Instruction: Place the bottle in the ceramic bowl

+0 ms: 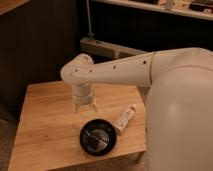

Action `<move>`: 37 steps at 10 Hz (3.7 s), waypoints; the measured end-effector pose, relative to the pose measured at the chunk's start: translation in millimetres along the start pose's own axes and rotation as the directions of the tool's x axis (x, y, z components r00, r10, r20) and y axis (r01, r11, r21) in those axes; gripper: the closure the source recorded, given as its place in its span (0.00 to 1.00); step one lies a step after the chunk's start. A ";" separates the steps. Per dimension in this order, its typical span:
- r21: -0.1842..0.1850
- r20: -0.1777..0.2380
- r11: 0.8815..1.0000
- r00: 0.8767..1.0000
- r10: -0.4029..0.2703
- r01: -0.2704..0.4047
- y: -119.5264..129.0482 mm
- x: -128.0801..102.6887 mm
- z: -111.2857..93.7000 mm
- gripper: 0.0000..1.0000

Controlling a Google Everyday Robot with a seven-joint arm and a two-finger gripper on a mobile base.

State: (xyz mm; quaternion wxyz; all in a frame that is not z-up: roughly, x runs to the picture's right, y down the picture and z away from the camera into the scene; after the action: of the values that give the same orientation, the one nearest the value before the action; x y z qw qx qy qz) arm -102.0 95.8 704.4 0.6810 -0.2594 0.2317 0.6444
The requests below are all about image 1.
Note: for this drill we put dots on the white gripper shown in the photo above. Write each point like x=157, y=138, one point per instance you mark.
x=83, y=95

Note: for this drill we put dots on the white bottle with label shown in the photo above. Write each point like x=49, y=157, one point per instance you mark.
x=122, y=122

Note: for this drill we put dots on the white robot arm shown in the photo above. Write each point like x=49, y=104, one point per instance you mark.
x=179, y=105

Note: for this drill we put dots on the black ceramic bowl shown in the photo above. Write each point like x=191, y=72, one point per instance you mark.
x=98, y=137

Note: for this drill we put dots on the wooden table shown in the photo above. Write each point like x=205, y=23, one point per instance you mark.
x=47, y=137

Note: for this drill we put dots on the white wooden beam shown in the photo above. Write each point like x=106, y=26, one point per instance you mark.
x=93, y=47

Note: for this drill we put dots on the metal pole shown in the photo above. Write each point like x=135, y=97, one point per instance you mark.
x=90, y=32

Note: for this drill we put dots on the wooden shelf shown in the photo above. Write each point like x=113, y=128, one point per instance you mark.
x=199, y=9

